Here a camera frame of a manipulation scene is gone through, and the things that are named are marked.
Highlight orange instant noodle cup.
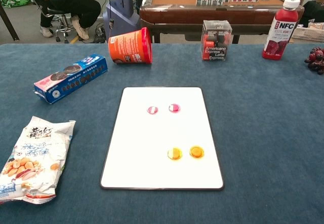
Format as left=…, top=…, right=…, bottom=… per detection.
left=107, top=27, right=153, bottom=65

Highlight seated person in black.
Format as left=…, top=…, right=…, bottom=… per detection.
left=19, top=0, right=102, bottom=40

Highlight white peanut snack bag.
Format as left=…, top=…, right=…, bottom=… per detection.
left=0, top=115, right=76, bottom=205

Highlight black bag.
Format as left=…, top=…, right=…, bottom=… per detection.
left=301, top=1, right=324, bottom=27

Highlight white rectangular board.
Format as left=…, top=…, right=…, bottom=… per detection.
left=99, top=86, right=225, bottom=191

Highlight dark red grape bunch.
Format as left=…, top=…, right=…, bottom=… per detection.
left=304, top=47, right=324, bottom=75

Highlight clear coffee capsule box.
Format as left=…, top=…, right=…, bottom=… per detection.
left=200, top=19, right=233, bottom=62

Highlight red NFC juice bottle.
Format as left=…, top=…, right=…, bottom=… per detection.
left=261, top=0, right=301, bottom=61

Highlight brown mahjong table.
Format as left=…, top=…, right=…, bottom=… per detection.
left=139, top=0, right=304, bottom=44

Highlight mahjong tile row bamboo faces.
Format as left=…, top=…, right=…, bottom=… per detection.
left=196, top=0, right=225, bottom=7

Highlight black metal leg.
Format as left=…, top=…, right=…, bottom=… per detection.
left=0, top=4, right=20, bottom=42

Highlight black office chair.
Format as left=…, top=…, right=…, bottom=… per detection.
left=25, top=0, right=76, bottom=44

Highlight blue grey machine base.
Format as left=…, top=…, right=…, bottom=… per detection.
left=102, top=0, right=141, bottom=40

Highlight blue pink cookie box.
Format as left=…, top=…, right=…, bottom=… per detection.
left=33, top=53, right=109, bottom=105

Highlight blue table cloth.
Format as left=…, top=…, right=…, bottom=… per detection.
left=0, top=43, right=324, bottom=224

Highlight orange chip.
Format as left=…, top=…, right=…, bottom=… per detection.
left=167, top=147, right=183, bottom=161
left=189, top=145, right=206, bottom=159

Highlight white plastic basket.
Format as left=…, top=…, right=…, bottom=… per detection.
left=291, top=25, right=324, bottom=43

